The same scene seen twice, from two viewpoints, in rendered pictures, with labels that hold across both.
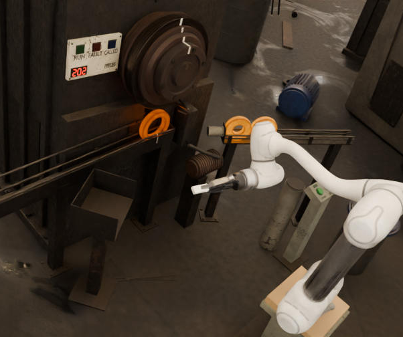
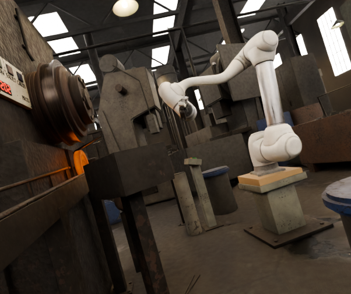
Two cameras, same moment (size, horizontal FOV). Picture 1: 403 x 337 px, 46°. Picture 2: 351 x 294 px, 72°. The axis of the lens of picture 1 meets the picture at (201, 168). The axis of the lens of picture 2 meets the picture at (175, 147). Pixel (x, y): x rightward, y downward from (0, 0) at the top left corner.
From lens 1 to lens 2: 1.85 m
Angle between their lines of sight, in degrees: 57
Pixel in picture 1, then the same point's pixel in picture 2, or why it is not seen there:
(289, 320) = (294, 139)
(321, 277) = (275, 100)
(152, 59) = (63, 79)
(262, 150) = (178, 91)
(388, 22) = not seen: hidden behind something
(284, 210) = (188, 192)
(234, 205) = not seen: hidden behind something
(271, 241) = (197, 223)
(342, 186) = (228, 69)
